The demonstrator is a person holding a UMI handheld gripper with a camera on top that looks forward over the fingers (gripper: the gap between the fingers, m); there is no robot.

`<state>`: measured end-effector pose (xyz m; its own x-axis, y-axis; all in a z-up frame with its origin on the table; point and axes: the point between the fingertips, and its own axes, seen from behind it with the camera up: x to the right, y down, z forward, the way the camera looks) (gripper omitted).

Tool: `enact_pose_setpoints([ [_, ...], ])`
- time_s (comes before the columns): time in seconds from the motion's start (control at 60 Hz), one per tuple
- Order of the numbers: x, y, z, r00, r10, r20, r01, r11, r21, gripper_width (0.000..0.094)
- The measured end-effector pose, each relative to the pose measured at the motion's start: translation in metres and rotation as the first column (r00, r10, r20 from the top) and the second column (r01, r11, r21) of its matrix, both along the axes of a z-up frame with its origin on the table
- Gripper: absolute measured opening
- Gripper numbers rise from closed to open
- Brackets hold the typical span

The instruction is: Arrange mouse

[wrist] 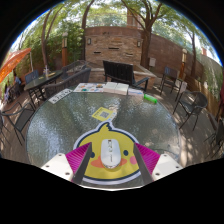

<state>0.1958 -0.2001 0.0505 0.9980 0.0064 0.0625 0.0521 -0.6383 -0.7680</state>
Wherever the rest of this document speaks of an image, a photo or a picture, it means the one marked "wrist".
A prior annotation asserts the dark wicker chair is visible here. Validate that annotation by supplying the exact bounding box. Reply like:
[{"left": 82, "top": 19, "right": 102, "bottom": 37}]
[
  {"left": 42, "top": 67, "right": 92, "bottom": 99},
  {"left": 61, "top": 59, "right": 89, "bottom": 79}
]

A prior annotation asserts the green tube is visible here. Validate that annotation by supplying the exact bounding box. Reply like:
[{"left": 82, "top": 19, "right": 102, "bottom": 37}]
[{"left": 143, "top": 93, "right": 159, "bottom": 105}]

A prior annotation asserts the colourful printed leaflet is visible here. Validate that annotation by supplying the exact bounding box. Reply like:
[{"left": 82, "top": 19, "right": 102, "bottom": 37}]
[{"left": 73, "top": 82, "right": 106, "bottom": 93}]

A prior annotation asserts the blue-grey patio chair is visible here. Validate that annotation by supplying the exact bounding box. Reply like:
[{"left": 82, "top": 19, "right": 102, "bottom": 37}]
[{"left": 24, "top": 69, "right": 40, "bottom": 85}]

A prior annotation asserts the white computer mouse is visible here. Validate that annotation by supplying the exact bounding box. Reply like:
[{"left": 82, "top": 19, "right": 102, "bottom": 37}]
[{"left": 100, "top": 138, "right": 123, "bottom": 170}]

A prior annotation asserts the person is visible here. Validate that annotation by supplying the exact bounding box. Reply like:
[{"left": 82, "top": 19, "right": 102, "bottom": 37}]
[
  {"left": 3, "top": 87, "right": 12, "bottom": 103},
  {"left": 13, "top": 74, "right": 22, "bottom": 87}
]

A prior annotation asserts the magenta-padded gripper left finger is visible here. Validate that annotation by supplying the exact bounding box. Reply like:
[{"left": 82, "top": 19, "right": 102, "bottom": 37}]
[{"left": 41, "top": 142, "right": 93, "bottom": 185}]

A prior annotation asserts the white book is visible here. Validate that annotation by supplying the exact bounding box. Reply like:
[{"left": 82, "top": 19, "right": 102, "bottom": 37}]
[{"left": 102, "top": 81, "right": 130, "bottom": 96}]

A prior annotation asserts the small white pink box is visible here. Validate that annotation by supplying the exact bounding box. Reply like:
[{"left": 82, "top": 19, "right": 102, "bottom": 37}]
[{"left": 127, "top": 87, "right": 145, "bottom": 98}]

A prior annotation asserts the black metal mesh chair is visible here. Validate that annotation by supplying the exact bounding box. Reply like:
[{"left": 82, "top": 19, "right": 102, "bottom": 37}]
[{"left": 0, "top": 101, "right": 36, "bottom": 146}]

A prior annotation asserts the yellow duck mouse pad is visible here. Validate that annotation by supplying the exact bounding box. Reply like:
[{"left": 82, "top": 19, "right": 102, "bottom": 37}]
[{"left": 72, "top": 120, "right": 148, "bottom": 186}]

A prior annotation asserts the black rounded mesh chair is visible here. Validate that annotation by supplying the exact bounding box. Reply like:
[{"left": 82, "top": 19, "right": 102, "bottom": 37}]
[{"left": 173, "top": 90, "right": 209, "bottom": 130}]

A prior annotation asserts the yellow square card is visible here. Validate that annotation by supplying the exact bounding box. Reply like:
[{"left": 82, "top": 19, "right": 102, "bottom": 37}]
[{"left": 91, "top": 106, "right": 118, "bottom": 123}]

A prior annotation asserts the tree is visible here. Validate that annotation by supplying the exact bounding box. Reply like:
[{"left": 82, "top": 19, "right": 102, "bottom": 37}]
[
  {"left": 121, "top": 0, "right": 164, "bottom": 69},
  {"left": 40, "top": 3, "right": 63, "bottom": 69}
]

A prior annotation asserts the wooden lamp post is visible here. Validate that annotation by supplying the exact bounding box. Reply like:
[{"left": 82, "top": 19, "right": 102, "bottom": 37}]
[
  {"left": 61, "top": 31, "right": 69, "bottom": 68},
  {"left": 180, "top": 48, "right": 188, "bottom": 81}
]

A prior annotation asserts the black slatted bench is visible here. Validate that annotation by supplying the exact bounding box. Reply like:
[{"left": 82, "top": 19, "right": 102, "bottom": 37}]
[{"left": 102, "top": 60, "right": 151, "bottom": 93}]

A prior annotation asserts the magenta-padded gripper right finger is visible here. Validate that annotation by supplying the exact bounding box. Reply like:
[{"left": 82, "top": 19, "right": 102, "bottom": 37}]
[{"left": 133, "top": 142, "right": 184, "bottom": 185}]

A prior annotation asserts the orange parasol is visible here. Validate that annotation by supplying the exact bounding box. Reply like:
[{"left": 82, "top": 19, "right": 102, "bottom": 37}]
[{"left": 0, "top": 47, "right": 32, "bottom": 84}]

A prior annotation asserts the dark glass patio table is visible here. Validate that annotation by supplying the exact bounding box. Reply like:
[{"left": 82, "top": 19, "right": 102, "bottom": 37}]
[{"left": 23, "top": 69, "right": 64, "bottom": 111}]

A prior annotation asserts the dark folding chair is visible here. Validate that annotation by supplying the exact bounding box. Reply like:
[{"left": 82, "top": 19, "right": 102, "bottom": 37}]
[{"left": 159, "top": 66, "right": 184, "bottom": 101}]

